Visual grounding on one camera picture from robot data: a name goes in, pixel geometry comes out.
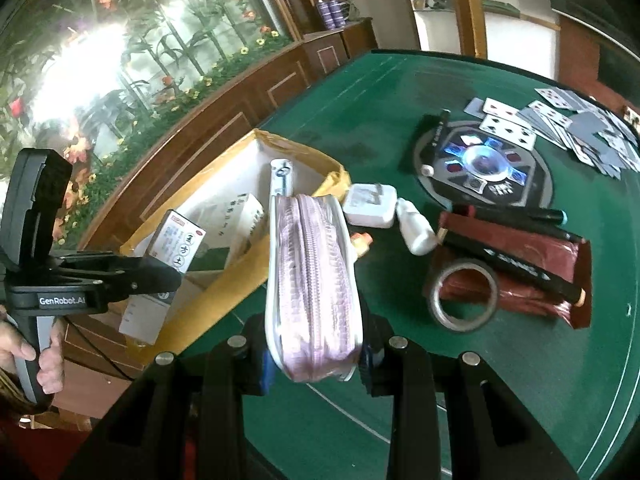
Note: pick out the wooden wall panelling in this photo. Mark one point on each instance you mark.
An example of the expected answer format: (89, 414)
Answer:
(225, 110)

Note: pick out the golden wooden door frame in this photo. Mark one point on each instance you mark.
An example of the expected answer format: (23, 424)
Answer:
(467, 10)

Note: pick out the black marker teal tip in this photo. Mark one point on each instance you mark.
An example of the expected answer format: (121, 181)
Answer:
(515, 213)

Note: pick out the round table control panel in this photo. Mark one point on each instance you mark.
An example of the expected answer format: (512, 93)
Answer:
(485, 165)

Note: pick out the yellow taped cardboard box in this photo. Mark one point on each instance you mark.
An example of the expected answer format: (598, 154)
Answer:
(225, 305)

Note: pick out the dark red packet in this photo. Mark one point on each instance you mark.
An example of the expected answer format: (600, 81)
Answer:
(550, 256)

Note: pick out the long white box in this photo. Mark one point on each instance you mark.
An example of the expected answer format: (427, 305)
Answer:
(280, 177)

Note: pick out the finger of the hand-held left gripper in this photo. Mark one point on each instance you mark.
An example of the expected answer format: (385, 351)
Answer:
(145, 282)
(100, 260)

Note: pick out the white charger adapter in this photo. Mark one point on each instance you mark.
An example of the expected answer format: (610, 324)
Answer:
(367, 207)

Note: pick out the black marker peach tip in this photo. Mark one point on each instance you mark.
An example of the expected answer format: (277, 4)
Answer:
(515, 270)

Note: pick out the person's left hand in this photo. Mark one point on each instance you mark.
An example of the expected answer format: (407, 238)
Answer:
(50, 360)

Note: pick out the pink zip pouch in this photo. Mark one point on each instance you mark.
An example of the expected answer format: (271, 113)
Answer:
(310, 285)

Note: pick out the floral wall mural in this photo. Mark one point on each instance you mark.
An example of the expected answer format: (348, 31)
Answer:
(125, 60)

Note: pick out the wooden side cabinet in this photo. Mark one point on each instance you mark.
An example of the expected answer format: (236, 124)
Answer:
(340, 45)

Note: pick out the black marker white cap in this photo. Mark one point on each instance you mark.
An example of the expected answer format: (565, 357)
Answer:
(435, 140)

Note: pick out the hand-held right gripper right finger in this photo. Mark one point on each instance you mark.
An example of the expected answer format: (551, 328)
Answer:
(369, 357)

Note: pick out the small white bottle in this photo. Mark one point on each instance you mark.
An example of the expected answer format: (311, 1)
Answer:
(417, 232)

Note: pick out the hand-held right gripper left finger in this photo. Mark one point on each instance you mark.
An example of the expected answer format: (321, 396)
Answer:
(265, 375)

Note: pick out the green white medicine box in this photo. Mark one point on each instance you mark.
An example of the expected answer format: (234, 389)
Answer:
(245, 220)

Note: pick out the scattered playing cards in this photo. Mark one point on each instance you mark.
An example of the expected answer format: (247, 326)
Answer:
(505, 130)

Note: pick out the black marker pen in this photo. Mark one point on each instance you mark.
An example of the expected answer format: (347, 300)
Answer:
(540, 231)

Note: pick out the white red medicine box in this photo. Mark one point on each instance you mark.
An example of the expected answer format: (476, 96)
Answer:
(175, 240)

